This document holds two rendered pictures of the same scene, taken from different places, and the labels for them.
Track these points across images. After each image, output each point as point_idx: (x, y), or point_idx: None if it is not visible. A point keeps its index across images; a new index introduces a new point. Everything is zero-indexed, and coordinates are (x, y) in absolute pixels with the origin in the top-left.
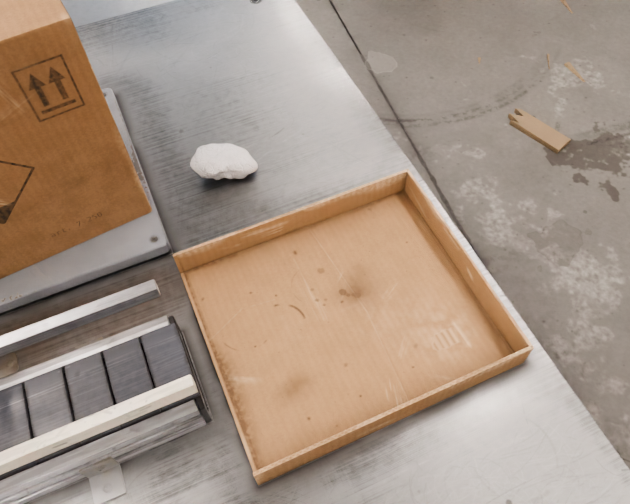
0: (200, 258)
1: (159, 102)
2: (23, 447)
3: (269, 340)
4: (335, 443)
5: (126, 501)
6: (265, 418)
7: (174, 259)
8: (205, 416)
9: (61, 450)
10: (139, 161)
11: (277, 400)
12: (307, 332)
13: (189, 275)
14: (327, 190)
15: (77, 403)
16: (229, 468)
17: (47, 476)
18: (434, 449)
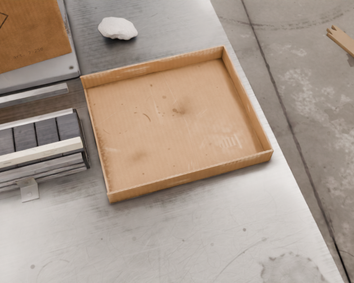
0: (96, 81)
1: None
2: None
3: (128, 131)
4: (154, 186)
5: (39, 202)
6: (119, 170)
7: (81, 79)
8: (86, 164)
9: (7, 168)
10: (68, 23)
11: (127, 162)
12: (150, 129)
13: (89, 90)
14: (176, 52)
15: (18, 146)
16: (96, 193)
17: None
18: (209, 198)
